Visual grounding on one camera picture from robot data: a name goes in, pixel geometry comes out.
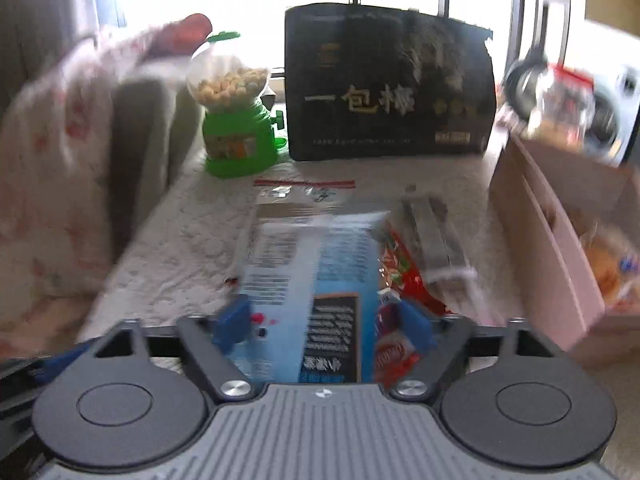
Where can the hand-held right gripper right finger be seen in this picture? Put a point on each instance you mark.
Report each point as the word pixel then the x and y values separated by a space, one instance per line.
pixel 416 327

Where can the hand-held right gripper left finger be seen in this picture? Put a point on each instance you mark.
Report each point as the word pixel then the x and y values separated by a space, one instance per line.
pixel 232 322

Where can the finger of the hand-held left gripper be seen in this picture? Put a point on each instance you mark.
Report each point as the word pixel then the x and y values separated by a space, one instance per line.
pixel 65 360

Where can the light blue snack packet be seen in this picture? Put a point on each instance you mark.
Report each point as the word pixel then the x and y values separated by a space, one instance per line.
pixel 315 300

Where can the pink cardboard box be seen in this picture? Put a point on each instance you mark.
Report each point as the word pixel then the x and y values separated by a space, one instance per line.
pixel 555 260

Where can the clear packet orange pastry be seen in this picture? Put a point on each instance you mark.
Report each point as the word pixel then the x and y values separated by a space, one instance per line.
pixel 607 265

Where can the red snack packet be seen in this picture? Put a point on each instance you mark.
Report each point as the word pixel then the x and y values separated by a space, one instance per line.
pixel 405 280

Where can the silver striped snack packet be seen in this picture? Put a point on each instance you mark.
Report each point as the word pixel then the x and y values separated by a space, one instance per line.
pixel 437 235

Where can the clear zip bag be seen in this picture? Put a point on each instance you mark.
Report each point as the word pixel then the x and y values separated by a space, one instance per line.
pixel 295 195

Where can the grey chair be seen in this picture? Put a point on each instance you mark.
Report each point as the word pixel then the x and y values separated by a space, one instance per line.
pixel 150 160

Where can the floral printed blanket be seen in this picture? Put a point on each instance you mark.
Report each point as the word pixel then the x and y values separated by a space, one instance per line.
pixel 55 170

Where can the green gumball candy dispenser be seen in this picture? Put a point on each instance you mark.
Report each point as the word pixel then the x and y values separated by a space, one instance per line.
pixel 235 125

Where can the black snack bag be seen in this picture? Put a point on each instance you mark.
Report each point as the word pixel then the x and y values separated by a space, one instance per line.
pixel 385 90

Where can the clear jar red lid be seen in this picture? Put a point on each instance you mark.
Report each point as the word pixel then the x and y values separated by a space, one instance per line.
pixel 562 107

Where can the pink brown cloth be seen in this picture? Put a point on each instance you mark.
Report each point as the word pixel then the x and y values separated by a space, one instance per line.
pixel 187 34

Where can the grey washing machine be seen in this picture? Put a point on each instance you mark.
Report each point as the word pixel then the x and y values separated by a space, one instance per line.
pixel 610 95

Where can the grey window curtain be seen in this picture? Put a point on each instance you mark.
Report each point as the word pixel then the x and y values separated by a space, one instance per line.
pixel 45 20

